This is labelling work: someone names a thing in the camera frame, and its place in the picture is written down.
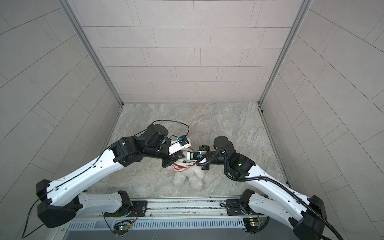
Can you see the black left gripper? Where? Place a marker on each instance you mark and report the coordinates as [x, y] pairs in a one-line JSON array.
[[170, 160]]

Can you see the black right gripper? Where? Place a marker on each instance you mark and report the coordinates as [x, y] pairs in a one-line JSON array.
[[205, 167]]

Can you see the white plush teddy bear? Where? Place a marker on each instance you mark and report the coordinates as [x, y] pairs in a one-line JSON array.
[[194, 175]]

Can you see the red white striped shirt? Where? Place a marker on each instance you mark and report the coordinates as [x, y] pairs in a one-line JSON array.
[[184, 163]]

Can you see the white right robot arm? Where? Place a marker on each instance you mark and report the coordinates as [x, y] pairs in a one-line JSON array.
[[306, 216]]

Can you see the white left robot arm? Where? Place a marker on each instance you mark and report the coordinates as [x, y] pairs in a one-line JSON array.
[[60, 199]]

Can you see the right green circuit board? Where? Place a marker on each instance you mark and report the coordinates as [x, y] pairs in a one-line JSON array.
[[251, 225]]

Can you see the green circuit board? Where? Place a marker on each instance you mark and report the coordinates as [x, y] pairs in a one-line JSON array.
[[251, 225], [123, 225]]

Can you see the left green circuit board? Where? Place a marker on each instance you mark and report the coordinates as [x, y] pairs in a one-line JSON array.
[[123, 225]]

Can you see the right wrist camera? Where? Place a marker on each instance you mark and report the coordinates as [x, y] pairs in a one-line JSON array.
[[194, 156]]

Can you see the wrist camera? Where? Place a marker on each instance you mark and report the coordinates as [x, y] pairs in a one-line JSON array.
[[181, 143], [194, 156]]

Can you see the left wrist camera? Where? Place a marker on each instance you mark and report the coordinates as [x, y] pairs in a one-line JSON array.
[[181, 143]]

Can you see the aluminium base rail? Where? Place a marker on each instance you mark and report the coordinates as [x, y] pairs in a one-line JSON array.
[[171, 214]]

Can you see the aluminium corner post left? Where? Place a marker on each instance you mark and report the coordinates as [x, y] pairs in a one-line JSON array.
[[69, 13]]

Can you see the aluminium corner post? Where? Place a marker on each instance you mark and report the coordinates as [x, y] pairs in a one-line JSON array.
[[288, 42], [69, 13]]

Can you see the aluminium corner post right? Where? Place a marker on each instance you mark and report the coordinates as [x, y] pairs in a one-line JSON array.
[[288, 42]]

